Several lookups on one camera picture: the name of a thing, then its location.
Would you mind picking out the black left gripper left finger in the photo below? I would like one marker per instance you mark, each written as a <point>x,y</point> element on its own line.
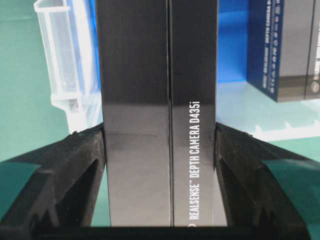
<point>50,193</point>

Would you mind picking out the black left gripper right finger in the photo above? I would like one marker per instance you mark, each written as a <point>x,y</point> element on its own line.
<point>268,193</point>

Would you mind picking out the black realsense box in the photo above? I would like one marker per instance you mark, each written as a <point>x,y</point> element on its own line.
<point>160,167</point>
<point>283,49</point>

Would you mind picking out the clear plastic storage case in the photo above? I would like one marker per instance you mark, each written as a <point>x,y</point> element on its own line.
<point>68,30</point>

